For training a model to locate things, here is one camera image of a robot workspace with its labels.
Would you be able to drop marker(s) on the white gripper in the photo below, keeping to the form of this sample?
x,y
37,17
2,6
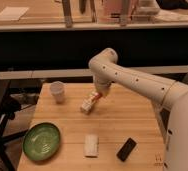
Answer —
x,y
102,86

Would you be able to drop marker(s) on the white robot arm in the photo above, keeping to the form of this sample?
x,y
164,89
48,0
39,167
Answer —
x,y
170,94

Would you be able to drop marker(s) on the black smartphone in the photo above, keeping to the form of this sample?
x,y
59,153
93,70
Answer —
x,y
126,149

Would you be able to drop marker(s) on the green plate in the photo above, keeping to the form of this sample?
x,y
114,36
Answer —
x,y
42,141

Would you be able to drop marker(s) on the black office chair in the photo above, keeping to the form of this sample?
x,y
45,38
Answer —
x,y
0,110

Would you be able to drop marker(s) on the white paper sheet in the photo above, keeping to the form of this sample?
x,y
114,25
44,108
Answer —
x,y
12,13

